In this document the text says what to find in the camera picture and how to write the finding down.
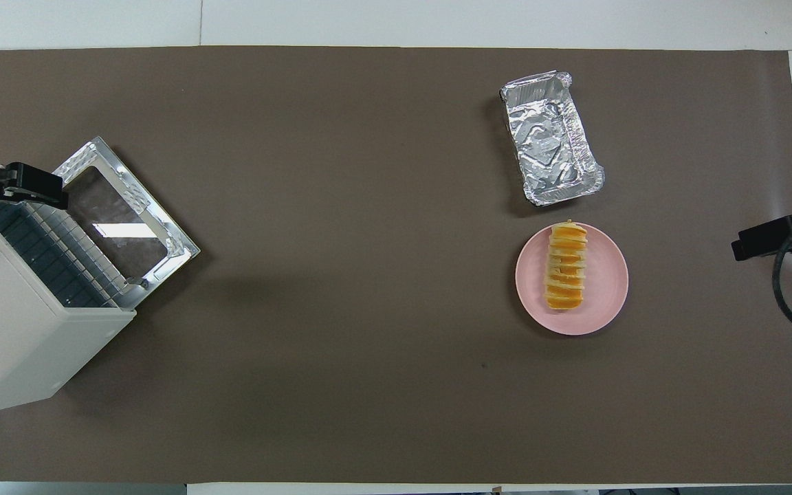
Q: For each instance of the sliced yellow bread loaf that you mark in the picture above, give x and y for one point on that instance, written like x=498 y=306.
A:
x=566 y=268

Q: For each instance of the aluminium foil tray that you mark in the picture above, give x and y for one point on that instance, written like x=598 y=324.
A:
x=551 y=148

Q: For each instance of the white toaster oven body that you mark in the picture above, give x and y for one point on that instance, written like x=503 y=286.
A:
x=11 y=344

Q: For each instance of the pink round plate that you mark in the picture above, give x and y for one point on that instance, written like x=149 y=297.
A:
x=606 y=295

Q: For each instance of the brown paper table mat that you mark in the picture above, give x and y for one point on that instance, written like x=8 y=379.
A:
x=368 y=275

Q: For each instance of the glass oven door metal frame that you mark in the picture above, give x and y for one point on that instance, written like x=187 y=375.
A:
x=121 y=220

